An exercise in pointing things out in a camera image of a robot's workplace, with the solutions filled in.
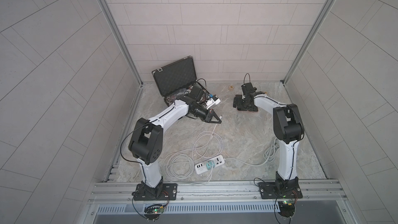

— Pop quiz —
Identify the green plug adapter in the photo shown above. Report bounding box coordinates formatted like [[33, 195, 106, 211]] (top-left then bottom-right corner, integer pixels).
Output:
[[206, 160, 215, 170]]

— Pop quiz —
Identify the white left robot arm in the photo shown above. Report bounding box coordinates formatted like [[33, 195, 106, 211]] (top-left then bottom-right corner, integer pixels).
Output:
[[128, 96, 221, 190]]

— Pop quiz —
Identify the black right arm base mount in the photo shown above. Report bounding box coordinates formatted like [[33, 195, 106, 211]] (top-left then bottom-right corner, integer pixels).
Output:
[[258, 178, 303, 199]]

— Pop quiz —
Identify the grey power strip cord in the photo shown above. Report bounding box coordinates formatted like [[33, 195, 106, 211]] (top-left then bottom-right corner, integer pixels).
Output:
[[223, 136, 280, 168]]

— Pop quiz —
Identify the white power strip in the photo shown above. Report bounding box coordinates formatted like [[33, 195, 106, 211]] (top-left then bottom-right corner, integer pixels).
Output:
[[194, 155, 225, 175]]

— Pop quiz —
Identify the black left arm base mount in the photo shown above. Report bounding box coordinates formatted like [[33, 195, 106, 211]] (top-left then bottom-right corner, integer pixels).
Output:
[[132, 182, 178, 201]]

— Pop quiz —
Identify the black open carrying case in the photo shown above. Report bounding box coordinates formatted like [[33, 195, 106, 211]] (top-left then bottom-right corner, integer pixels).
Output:
[[151, 56, 212, 106]]

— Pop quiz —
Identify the aluminium front rail frame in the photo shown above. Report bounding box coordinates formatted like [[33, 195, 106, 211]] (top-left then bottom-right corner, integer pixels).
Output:
[[78, 179, 356, 224]]

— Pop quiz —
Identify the white phone charging cable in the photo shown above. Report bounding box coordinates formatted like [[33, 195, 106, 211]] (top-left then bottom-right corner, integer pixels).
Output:
[[161, 116, 224, 185]]

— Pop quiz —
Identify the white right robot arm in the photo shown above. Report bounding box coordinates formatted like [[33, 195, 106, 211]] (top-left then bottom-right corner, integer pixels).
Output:
[[233, 83, 305, 183]]

